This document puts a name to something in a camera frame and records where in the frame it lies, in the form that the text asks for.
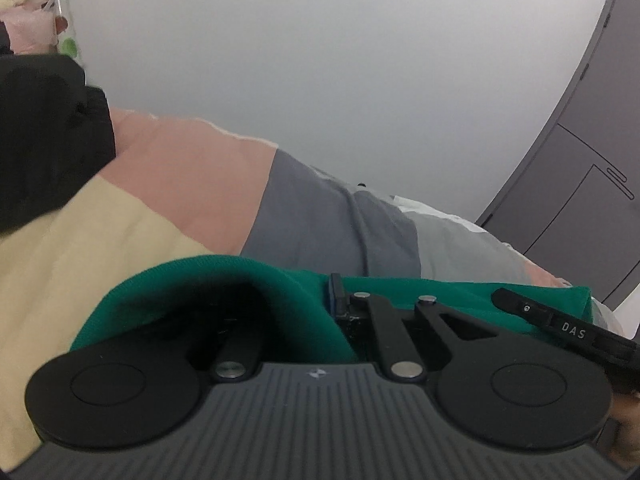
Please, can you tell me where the grey door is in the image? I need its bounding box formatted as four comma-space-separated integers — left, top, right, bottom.
475, 0, 640, 312

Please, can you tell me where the white bed sheet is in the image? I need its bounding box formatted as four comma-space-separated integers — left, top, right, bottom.
392, 194, 483, 233

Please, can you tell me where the green sweatshirt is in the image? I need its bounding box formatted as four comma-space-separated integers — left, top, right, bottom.
69, 255, 594, 367

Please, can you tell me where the patchwork quilt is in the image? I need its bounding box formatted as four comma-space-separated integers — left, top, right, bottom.
0, 107, 621, 471

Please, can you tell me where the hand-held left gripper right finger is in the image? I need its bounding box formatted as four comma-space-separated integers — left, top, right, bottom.
327, 272, 502, 383

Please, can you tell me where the person's right hand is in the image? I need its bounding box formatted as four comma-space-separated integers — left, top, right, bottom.
607, 392, 640, 467

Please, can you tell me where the black jacket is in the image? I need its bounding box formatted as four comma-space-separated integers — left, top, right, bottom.
0, 52, 117, 237

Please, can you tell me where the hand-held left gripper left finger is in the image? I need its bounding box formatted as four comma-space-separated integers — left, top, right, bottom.
187, 325, 263, 381

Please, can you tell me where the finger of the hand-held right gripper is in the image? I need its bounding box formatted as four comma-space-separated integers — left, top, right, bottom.
491, 287, 557, 335

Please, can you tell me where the pile of pale clothes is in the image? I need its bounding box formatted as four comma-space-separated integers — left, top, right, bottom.
0, 0, 66, 57

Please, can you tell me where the dotted plastic bag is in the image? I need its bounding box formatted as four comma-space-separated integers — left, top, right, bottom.
47, 0, 84, 68

